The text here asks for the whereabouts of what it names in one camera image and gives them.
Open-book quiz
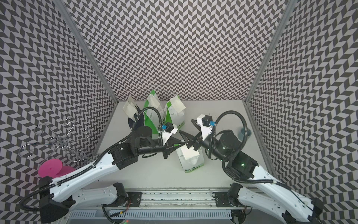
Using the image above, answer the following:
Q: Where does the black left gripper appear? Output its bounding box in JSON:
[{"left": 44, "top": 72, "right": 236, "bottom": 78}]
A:
[{"left": 136, "top": 136, "right": 185, "bottom": 159}]

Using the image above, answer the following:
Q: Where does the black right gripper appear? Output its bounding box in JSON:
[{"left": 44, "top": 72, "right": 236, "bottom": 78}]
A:
[{"left": 179, "top": 130, "right": 228, "bottom": 162}]

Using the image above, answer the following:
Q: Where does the green white tea bag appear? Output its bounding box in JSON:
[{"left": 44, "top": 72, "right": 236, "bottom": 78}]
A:
[
  {"left": 144, "top": 90, "right": 164, "bottom": 135},
  {"left": 175, "top": 144, "right": 205, "bottom": 173},
  {"left": 164, "top": 95, "right": 186, "bottom": 130}
]

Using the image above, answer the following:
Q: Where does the navy and cream tote bag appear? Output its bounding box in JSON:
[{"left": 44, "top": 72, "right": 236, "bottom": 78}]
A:
[{"left": 123, "top": 96, "right": 141, "bottom": 129}]

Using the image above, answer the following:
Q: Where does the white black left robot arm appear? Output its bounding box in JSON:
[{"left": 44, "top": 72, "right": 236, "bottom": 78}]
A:
[{"left": 19, "top": 117, "right": 184, "bottom": 224}]

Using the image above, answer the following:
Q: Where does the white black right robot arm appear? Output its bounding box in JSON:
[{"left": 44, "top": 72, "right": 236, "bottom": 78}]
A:
[{"left": 180, "top": 110, "right": 324, "bottom": 224}]

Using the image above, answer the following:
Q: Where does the blue-grey ceramic cup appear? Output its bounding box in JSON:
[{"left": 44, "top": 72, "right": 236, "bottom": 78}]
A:
[{"left": 238, "top": 127, "right": 252, "bottom": 142}]

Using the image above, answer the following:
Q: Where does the pink plastic disc spool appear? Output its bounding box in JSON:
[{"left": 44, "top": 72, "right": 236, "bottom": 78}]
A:
[{"left": 38, "top": 159, "right": 76, "bottom": 178}]

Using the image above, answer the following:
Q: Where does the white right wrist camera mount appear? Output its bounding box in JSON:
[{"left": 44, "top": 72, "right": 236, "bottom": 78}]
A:
[{"left": 197, "top": 114, "right": 215, "bottom": 141}]

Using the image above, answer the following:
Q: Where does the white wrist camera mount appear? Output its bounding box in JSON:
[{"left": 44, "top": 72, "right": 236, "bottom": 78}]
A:
[
  {"left": 160, "top": 122, "right": 178, "bottom": 145},
  {"left": 197, "top": 114, "right": 215, "bottom": 141}
]

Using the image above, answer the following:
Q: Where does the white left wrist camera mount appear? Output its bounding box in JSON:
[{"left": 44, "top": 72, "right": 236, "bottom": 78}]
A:
[{"left": 160, "top": 122, "right": 178, "bottom": 145}]

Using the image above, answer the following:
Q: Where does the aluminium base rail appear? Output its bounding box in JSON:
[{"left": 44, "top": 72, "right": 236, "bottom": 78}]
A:
[{"left": 57, "top": 186, "right": 286, "bottom": 224}]

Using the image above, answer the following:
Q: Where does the silver wire rack stand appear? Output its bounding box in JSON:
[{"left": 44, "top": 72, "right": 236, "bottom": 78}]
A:
[{"left": 18, "top": 117, "right": 94, "bottom": 163}]

